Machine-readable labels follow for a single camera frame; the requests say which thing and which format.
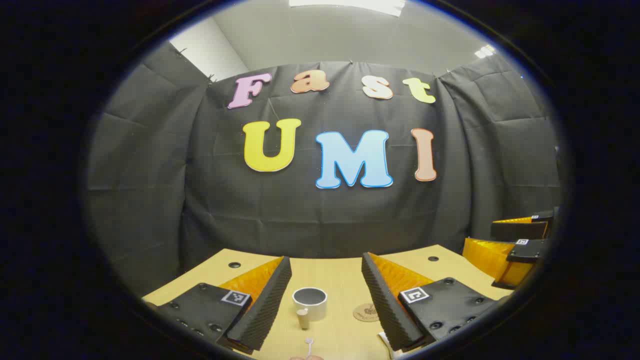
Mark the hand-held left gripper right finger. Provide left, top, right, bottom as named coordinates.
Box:
left=361, top=252, right=513, bottom=353

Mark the black backdrop cloth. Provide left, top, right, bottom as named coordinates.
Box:
left=85, top=42, right=563, bottom=296

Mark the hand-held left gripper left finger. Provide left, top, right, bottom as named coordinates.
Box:
left=142, top=256, right=293, bottom=356

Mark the round cork coaster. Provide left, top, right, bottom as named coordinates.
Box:
left=353, top=303, right=383, bottom=323

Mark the white cup with wooden handle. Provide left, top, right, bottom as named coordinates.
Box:
left=292, top=287, right=328, bottom=330

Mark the wooden desktop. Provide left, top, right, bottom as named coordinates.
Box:
left=142, top=244, right=513, bottom=360

